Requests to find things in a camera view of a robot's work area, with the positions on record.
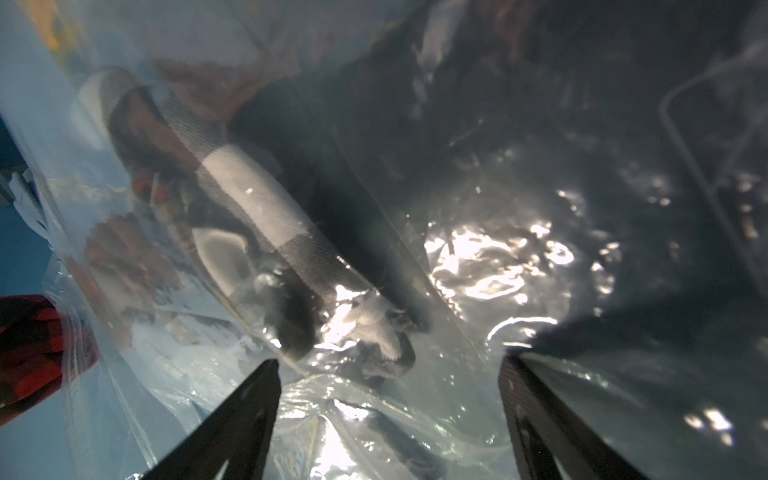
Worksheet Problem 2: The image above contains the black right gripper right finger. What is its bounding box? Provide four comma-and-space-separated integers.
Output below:
498, 355, 645, 480

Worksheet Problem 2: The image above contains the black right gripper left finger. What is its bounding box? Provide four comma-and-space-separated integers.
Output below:
143, 359, 281, 480

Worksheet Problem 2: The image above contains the grey white checked shirt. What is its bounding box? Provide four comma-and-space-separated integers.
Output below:
78, 67, 415, 382

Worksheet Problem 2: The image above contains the clear plastic vacuum bag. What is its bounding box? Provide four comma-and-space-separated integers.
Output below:
1, 1, 767, 479

